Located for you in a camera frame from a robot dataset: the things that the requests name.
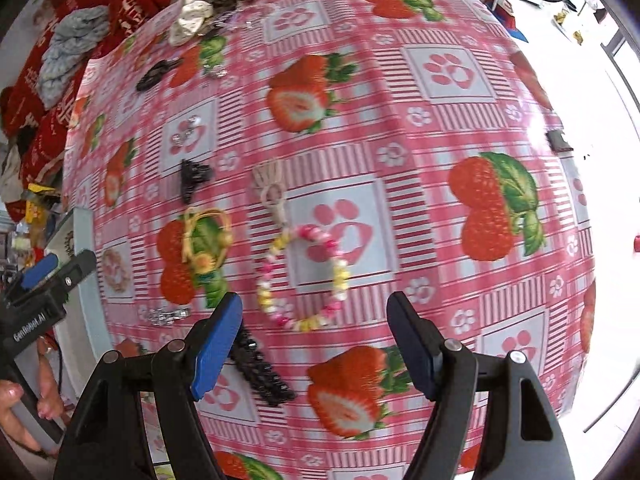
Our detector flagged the white shallow tray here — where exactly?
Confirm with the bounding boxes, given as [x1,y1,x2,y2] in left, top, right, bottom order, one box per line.
[44,207,118,361]

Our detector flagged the black claw hair clip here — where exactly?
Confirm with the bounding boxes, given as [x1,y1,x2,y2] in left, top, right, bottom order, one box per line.
[177,159,215,206]

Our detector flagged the cream satin scrunchie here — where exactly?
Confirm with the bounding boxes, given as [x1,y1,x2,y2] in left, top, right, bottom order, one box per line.
[167,0,215,47]

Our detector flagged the silver tinsel hair clip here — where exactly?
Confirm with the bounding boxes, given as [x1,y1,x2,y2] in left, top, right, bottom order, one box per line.
[147,306,192,328]

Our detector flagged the yellow cord sunflower bracelet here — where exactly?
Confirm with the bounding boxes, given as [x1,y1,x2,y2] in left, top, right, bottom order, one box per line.
[180,207,233,276]

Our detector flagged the yellow packet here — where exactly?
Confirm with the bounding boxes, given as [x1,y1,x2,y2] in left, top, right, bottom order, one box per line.
[22,182,58,226]

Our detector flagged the red and blue floor item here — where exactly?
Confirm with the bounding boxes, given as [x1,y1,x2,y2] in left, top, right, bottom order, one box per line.
[482,0,526,41]

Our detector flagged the pink strawberry print tablecloth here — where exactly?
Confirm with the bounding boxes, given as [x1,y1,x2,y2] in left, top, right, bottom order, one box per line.
[62,0,598,480]

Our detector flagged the long black beaded hair clip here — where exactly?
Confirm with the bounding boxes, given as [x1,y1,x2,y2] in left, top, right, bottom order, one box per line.
[229,325,297,407]

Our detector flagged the red printed sofa cover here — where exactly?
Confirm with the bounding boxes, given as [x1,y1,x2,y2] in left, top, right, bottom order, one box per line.
[0,0,211,221]

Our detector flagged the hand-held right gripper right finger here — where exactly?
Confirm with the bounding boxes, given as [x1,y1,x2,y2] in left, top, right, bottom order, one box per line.
[386,291,576,480]

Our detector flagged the pink yellow beaded bracelet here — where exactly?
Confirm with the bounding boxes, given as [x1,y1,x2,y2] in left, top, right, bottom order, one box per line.
[252,160,351,333]

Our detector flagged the silver earring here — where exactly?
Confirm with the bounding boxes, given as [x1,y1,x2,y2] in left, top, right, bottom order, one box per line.
[170,117,203,146]

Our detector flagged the clear crystal charm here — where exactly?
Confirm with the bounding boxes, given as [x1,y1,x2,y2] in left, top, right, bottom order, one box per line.
[202,57,228,81]

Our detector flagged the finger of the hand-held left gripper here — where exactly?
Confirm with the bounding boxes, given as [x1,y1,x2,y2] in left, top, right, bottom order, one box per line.
[30,249,97,307]
[6,254,60,303]

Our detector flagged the grey blue knit scrunchie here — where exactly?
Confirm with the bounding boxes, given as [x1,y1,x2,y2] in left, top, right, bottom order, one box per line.
[39,6,111,108]

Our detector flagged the small dark hair clip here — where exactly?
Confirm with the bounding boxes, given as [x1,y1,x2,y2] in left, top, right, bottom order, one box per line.
[135,57,185,92]

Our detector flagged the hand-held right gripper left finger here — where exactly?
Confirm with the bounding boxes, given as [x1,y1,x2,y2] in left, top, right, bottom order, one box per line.
[52,291,244,480]

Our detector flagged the person's left hand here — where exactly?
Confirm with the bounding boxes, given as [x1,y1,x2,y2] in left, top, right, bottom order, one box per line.
[0,347,68,456]

